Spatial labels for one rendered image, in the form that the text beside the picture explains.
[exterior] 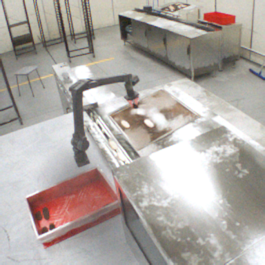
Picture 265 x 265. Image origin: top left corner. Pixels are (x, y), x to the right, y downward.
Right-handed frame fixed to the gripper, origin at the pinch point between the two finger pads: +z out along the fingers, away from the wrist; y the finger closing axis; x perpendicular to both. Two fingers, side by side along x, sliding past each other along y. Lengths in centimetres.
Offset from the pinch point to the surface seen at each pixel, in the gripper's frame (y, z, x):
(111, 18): -283, 98, -665
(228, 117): -57, 25, 41
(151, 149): 15.6, 5.3, 44.9
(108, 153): 38.1, 5.1, 27.7
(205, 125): -23, 5, 53
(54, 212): 85, 2, 51
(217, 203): 34, -37, 124
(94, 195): 60, 6, 53
